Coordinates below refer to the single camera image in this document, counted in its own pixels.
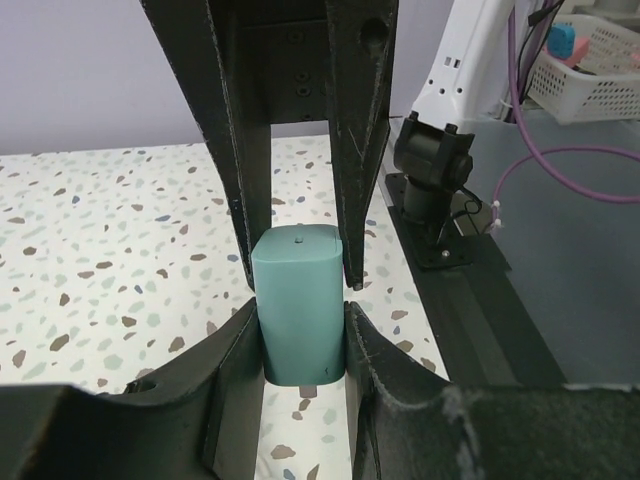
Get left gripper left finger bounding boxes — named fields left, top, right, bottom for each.
left=1, top=300, right=262, bottom=479

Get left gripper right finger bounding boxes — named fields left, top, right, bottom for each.
left=344, top=302, right=639, bottom=479

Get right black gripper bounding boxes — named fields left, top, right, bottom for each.
left=141, top=0, right=399, bottom=290

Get teal plug adapter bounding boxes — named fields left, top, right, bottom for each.
left=251, top=224, right=345, bottom=386

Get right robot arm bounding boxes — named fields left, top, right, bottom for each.
left=142, top=1, right=513, bottom=290

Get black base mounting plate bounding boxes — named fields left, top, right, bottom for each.
left=385, top=173, right=566, bottom=387

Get blue and pink basket items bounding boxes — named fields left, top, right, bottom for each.
left=545, top=24, right=590, bottom=67

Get white plastic basket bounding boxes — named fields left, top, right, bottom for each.
left=529, top=15, right=639, bottom=125

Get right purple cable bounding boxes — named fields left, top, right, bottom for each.
left=491, top=0, right=640, bottom=236

